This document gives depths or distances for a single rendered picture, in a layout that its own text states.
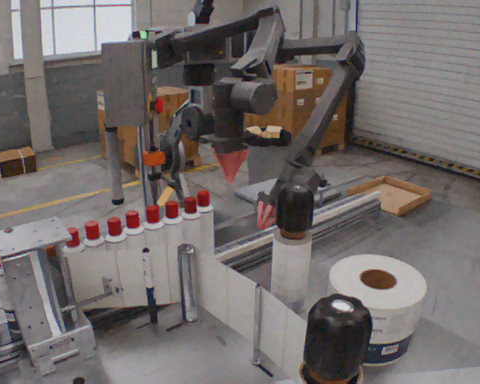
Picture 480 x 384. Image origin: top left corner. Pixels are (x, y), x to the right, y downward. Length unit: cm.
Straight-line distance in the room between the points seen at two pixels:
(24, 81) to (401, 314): 594
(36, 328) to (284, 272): 52
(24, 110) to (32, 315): 562
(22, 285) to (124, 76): 48
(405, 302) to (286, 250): 27
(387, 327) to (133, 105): 69
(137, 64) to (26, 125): 551
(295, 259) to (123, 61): 56
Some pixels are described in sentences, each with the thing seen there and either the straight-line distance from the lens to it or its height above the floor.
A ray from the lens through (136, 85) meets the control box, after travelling 90.
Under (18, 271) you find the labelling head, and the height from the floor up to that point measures 111.
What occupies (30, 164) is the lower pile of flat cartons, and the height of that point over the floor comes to 10.
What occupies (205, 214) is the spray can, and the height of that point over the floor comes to 103.
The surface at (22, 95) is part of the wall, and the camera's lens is 630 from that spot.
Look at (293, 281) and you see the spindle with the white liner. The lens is 90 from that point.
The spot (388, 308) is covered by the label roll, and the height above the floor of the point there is 102.
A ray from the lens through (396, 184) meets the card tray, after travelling 197.
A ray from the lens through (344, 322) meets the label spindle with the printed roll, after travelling 47.
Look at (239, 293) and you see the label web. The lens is 78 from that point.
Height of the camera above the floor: 147
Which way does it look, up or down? 21 degrees down
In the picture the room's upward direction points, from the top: straight up
